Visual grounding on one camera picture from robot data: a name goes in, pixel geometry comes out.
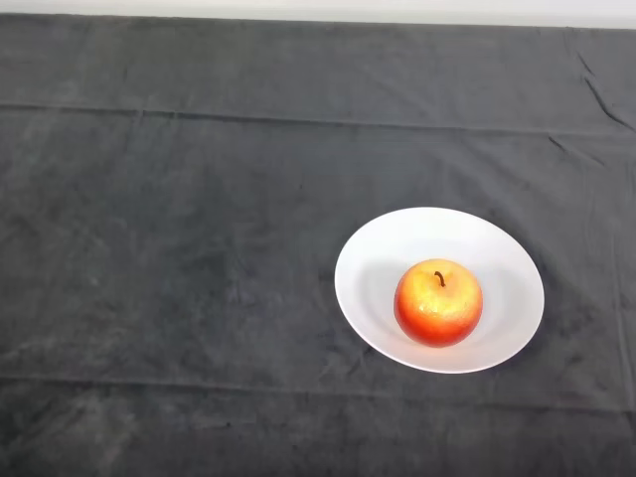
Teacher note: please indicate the red yellow apple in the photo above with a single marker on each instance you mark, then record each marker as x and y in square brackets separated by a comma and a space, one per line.
[437, 308]

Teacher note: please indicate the white round plate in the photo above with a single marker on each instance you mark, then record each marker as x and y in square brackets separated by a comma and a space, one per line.
[367, 278]

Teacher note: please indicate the black cloth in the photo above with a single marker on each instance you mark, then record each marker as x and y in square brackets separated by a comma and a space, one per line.
[199, 223]

